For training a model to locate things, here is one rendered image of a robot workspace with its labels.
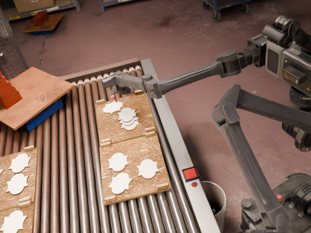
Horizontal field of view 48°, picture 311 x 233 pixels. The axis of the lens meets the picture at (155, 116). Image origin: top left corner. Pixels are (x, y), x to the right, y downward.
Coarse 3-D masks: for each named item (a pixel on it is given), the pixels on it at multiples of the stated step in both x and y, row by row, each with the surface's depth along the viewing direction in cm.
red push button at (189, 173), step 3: (192, 168) 185; (186, 171) 185; (189, 171) 184; (192, 171) 184; (195, 171) 184; (186, 174) 183; (189, 174) 183; (192, 174) 182; (195, 174) 182; (186, 177) 182; (189, 177) 181; (192, 177) 181
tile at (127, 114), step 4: (124, 108) 226; (128, 108) 226; (120, 112) 224; (124, 112) 223; (128, 112) 222; (132, 112) 222; (120, 116) 221; (124, 116) 220; (128, 116) 219; (132, 116) 219; (136, 116) 219; (120, 120) 219; (124, 120) 217; (128, 120) 217
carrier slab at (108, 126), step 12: (144, 96) 237; (96, 108) 235; (132, 108) 229; (144, 108) 227; (108, 120) 224; (144, 120) 218; (108, 132) 215; (120, 132) 214; (132, 132) 212; (144, 132) 210; (156, 132) 210
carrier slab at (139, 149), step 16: (112, 144) 207; (128, 144) 205; (144, 144) 203; (128, 160) 196; (160, 160) 192; (112, 176) 189; (160, 176) 184; (112, 192) 181; (128, 192) 179; (144, 192) 178
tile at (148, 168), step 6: (144, 162) 192; (150, 162) 191; (156, 162) 190; (138, 168) 189; (144, 168) 188; (150, 168) 188; (156, 168) 187; (138, 174) 186; (144, 174) 185; (150, 174) 185
